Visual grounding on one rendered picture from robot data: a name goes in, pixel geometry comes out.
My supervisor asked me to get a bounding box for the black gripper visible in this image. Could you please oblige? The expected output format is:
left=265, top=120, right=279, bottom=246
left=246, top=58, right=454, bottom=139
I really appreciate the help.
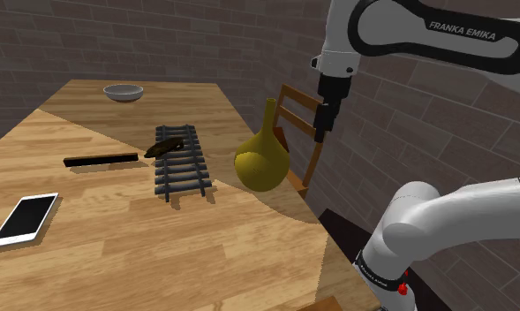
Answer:
left=313, top=72, right=353, bottom=144

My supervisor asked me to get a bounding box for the wooden chair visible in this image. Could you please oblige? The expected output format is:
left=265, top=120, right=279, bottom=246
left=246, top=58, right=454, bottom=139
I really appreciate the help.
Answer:
left=271, top=83, right=326, bottom=201

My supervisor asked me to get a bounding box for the yellow long-necked vase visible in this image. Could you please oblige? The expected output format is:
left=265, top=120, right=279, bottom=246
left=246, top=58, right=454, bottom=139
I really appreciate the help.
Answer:
left=233, top=97, right=291, bottom=193

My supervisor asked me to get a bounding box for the dark brown oblong object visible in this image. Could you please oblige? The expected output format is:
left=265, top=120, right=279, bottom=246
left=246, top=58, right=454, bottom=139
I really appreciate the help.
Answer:
left=143, top=136, right=185, bottom=160

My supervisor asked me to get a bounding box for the grey bowl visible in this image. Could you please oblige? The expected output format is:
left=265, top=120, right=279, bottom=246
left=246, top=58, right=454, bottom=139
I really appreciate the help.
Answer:
left=102, top=83, right=145, bottom=103

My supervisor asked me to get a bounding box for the wooden table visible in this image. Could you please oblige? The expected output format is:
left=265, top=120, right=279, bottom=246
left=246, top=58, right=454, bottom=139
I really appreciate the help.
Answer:
left=0, top=79, right=384, bottom=311

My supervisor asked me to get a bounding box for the black long bar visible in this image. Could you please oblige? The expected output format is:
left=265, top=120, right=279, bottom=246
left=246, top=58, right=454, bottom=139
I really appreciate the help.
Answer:
left=63, top=152, right=139, bottom=169

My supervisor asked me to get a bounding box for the white smartphone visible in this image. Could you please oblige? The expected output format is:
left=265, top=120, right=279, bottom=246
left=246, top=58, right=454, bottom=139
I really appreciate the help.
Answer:
left=0, top=192, right=60, bottom=250

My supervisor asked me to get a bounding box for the dark grey toy rail track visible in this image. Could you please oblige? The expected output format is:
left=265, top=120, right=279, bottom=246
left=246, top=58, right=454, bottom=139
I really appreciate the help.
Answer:
left=153, top=124, right=214, bottom=204

